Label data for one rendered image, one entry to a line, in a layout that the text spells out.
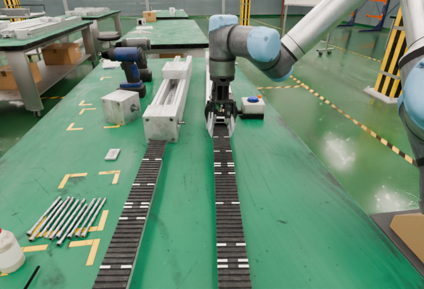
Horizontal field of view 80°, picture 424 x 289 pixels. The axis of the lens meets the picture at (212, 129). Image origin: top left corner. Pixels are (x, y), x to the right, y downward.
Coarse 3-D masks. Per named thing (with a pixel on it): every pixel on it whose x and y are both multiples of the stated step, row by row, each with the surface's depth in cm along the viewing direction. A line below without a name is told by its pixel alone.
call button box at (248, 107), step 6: (246, 102) 96; (252, 102) 95; (258, 102) 96; (246, 108) 94; (252, 108) 94; (258, 108) 94; (264, 108) 95; (246, 114) 96; (252, 114) 96; (258, 114) 96
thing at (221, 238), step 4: (216, 236) 46; (220, 236) 46; (224, 236) 46; (228, 236) 46; (232, 236) 46; (236, 236) 46; (240, 236) 46; (220, 240) 45; (224, 240) 45; (228, 240) 45; (232, 240) 45; (236, 240) 45; (240, 240) 45; (244, 240) 45
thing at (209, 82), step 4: (208, 68) 129; (208, 72) 123; (208, 76) 117; (208, 80) 112; (208, 84) 107; (208, 88) 102; (208, 92) 98; (208, 96) 94; (224, 116) 88; (216, 120) 89; (220, 120) 89; (224, 120) 88; (216, 124) 92; (220, 124) 92; (224, 124) 92
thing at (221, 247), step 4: (220, 244) 44; (224, 244) 44; (228, 244) 44; (232, 244) 44; (236, 244) 44; (240, 244) 44; (244, 244) 44; (220, 248) 44; (224, 248) 44; (228, 248) 44; (232, 248) 44; (236, 248) 44; (240, 248) 44; (244, 248) 44; (220, 252) 43; (224, 252) 43; (228, 252) 43; (232, 252) 43; (236, 252) 43; (240, 252) 43; (244, 252) 43
